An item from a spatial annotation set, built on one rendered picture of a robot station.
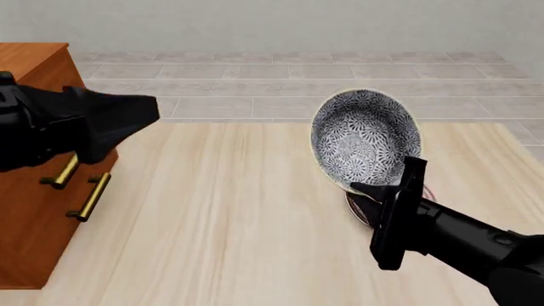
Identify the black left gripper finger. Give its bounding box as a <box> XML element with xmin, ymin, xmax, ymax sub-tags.
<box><xmin>62</xmin><ymin>84</ymin><xmax>162</xmax><ymax>166</ymax></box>

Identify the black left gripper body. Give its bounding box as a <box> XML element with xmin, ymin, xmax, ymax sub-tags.
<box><xmin>0</xmin><ymin>71</ymin><xmax>88</xmax><ymax>173</ymax></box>

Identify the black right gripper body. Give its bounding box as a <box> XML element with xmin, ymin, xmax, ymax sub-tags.
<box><xmin>369</xmin><ymin>156</ymin><xmax>428</xmax><ymax>272</ymax></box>

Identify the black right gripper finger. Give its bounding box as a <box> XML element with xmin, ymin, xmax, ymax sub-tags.
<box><xmin>349</xmin><ymin>181</ymin><xmax>404</xmax><ymax>207</ymax></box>

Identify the black white patterned bowl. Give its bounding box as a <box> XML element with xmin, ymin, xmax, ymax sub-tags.
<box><xmin>309</xmin><ymin>88</ymin><xmax>423</xmax><ymax>195</ymax></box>

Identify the wooden cabinet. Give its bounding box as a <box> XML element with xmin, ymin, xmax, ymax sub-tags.
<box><xmin>0</xmin><ymin>42</ymin><xmax>121</xmax><ymax>291</ymax></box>

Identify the plate with red rings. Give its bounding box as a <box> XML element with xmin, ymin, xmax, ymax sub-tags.
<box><xmin>344</xmin><ymin>184</ymin><xmax>439</xmax><ymax>230</ymax></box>

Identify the brass drawer handle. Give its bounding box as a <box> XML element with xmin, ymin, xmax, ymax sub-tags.
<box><xmin>39</xmin><ymin>153</ymin><xmax>81</xmax><ymax>191</ymax></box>
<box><xmin>65</xmin><ymin>172</ymin><xmax>113</xmax><ymax>223</ymax></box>

